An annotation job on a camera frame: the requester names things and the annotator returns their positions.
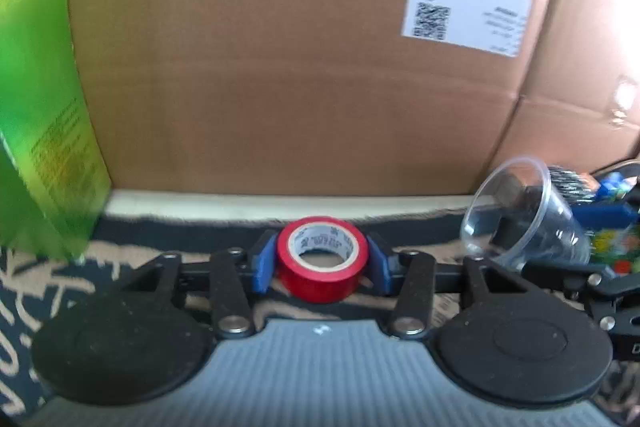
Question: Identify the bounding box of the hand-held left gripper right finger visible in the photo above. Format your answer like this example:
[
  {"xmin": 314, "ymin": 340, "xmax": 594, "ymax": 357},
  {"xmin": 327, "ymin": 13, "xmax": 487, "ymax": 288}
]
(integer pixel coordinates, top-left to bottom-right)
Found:
[{"xmin": 365, "ymin": 232, "xmax": 533, "ymax": 342}]

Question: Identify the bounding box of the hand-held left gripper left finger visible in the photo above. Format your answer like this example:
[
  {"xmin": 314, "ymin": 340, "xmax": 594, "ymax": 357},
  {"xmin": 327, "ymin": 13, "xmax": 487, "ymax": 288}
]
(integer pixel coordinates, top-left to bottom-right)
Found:
[{"xmin": 120, "ymin": 231, "xmax": 280, "ymax": 342}]

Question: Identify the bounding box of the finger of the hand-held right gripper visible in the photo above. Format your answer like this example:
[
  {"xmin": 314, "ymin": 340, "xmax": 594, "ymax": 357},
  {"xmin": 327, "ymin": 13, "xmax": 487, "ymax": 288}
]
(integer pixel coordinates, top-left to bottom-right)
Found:
[
  {"xmin": 520, "ymin": 257, "xmax": 621, "ymax": 304},
  {"xmin": 490, "ymin": 179, "xmax": 640, "ymax": 250}
]

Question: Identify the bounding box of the red tape roll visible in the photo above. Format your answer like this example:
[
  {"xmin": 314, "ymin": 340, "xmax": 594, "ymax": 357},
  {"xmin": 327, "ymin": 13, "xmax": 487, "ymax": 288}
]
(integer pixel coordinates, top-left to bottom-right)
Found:
[{"xmin": 276, "ymin": 216, "xmax": 369, "ymax": 304}]

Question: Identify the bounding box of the clear plastic cup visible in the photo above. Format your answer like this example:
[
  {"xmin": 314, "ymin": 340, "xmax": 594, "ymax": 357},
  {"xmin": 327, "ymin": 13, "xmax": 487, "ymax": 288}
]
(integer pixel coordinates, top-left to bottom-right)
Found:
[{"xmin": 459, "ymin": 155, "xmax": 593, "ymax": 272}]

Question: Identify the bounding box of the blue green gum pack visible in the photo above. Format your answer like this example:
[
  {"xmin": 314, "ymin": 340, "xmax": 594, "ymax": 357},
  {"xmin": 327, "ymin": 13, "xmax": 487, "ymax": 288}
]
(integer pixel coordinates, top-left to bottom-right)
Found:
[{"xmin": 597, "ymin": 172, "xmax": 630, "ymax": 204}]

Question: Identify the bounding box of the colourful printed packet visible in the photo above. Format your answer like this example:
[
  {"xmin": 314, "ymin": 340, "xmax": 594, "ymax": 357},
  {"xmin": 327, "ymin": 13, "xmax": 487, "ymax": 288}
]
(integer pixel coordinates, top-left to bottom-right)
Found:
[{"xmin": 590, "ymin": 227, "xmax": 640, "ymax": 275}]

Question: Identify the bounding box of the steel wool scrubber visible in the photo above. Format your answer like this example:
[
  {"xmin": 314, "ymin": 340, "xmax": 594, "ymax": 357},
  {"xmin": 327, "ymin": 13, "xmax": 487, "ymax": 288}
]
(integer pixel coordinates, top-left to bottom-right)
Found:
[{"xmin": 547, "ymin": 165, "xmax": 599, "ymax": 204}]

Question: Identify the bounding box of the large cardboard box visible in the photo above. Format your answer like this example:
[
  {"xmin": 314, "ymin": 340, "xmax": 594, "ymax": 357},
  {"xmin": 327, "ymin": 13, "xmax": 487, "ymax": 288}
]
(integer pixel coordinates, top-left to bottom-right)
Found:
[{"xmin": 64, "ymin": 0, "xmax": 640, "ymax": 198}]

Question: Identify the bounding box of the black patterned mat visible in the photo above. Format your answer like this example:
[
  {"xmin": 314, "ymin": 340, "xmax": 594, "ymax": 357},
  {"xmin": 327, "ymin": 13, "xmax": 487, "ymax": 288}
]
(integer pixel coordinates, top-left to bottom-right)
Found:
[{"xmin": 0, "ymin": 202, "xmax": 640, "ymax": 427}]

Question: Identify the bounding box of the white shipping label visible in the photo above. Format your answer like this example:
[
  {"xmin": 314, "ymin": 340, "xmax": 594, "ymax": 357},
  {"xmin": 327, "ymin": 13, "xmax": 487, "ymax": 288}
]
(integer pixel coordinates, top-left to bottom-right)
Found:
[{"xmin": 401, "ymin": 0, "xmax": 532, "ymax": 58}]

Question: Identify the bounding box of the tall green box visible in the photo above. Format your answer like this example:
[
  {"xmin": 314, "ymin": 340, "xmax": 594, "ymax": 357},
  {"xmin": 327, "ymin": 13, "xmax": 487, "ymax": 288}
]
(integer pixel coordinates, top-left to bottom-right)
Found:
[{"xmin": 0, "ymin": 0, "xmax": 112, "ymax": 260}]

